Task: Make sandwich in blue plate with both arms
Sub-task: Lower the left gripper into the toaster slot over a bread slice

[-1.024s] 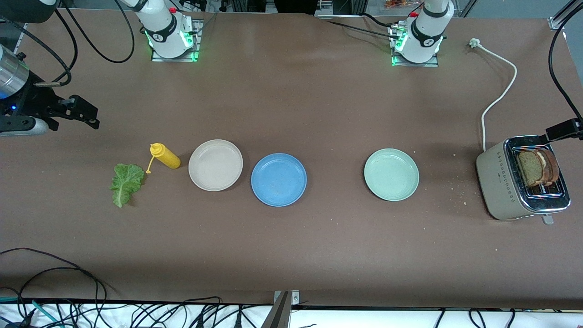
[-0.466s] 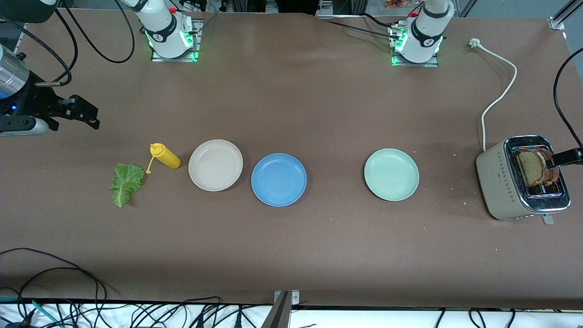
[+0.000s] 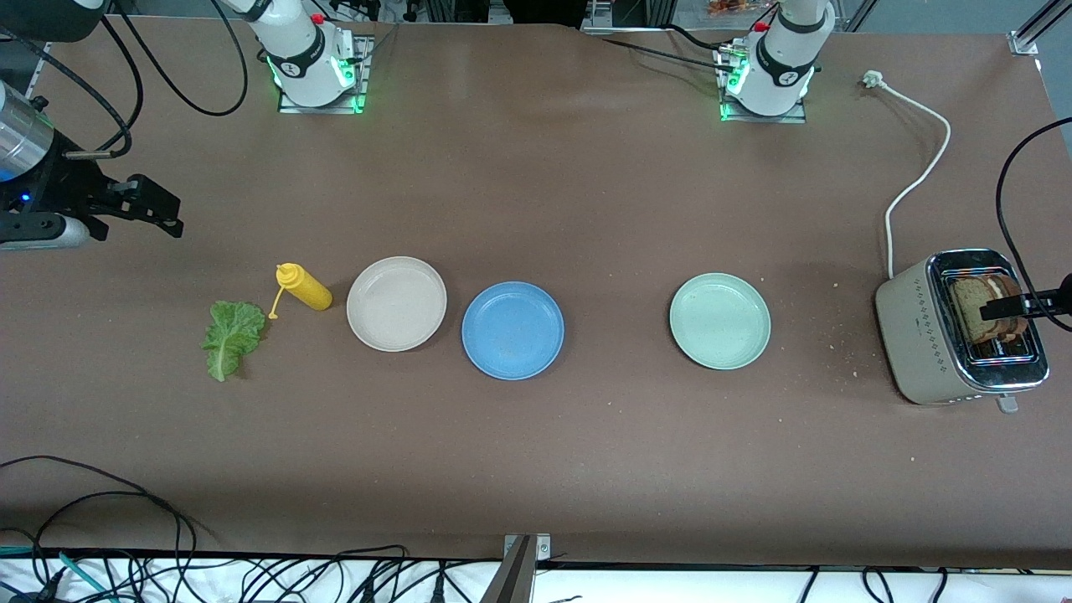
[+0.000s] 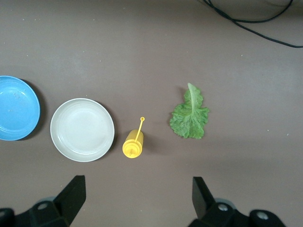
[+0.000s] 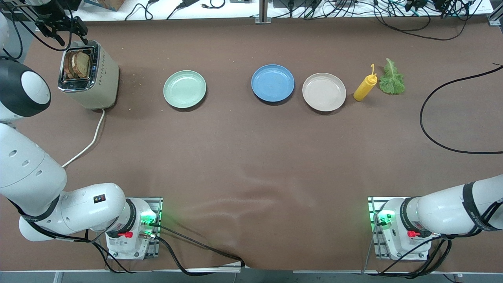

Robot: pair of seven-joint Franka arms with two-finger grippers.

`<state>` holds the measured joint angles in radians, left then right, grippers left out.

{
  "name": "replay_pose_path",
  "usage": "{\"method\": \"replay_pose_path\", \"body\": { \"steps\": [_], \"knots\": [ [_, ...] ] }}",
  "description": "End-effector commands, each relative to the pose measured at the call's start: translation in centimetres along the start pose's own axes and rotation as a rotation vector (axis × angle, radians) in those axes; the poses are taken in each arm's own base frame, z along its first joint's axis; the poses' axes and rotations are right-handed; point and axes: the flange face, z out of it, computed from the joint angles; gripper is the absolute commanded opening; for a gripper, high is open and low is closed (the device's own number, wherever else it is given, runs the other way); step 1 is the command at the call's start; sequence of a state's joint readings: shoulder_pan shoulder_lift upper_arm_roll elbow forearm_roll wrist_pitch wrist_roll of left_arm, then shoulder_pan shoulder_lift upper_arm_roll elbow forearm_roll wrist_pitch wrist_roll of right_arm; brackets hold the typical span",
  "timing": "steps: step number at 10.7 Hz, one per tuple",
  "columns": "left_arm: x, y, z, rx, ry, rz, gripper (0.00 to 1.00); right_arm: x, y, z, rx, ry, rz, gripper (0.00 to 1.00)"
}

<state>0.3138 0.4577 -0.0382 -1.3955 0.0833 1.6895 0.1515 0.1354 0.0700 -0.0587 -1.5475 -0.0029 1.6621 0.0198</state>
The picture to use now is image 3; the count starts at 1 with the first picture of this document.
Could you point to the yellow mustard squeeze bottle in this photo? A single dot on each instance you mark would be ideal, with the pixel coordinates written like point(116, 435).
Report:
point(308, 289)

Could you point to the beige chrome toaster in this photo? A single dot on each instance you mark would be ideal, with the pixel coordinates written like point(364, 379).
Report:
point(921, 335)

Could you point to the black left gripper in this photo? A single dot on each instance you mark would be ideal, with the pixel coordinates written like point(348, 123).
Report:
point(1016, 306)

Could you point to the brown bread slice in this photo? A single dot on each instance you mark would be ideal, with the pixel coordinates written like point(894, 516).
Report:
point(967, 306)
point(1009, 285)

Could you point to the metal table edge bracket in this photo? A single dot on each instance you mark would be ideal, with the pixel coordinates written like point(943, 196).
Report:
point(519, 569)

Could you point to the green lettuce leaf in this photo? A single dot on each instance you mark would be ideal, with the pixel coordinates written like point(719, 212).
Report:
point(230, 335)

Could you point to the beige round plate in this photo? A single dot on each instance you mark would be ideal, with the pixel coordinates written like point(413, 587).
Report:
point(396, 303)

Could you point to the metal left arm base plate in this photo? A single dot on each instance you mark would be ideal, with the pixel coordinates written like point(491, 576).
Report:
point(766, 119)

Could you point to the aluminium frame profile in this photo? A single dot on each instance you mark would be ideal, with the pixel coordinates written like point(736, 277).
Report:
point(33, 79)
point(1023, 42)

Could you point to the pale green round plate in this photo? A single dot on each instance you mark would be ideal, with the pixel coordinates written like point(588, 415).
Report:
point(720, 322)

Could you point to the blue round plate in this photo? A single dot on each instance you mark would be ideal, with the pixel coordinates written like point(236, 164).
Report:
point(512, 331)

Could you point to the orange snack packet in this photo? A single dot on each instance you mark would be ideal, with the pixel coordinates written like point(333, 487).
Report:
point(737, 7)

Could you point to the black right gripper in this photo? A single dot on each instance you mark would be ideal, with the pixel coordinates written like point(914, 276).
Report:
point(60, 186)

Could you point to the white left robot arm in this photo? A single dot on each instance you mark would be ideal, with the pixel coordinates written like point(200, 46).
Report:
point(775, 71)

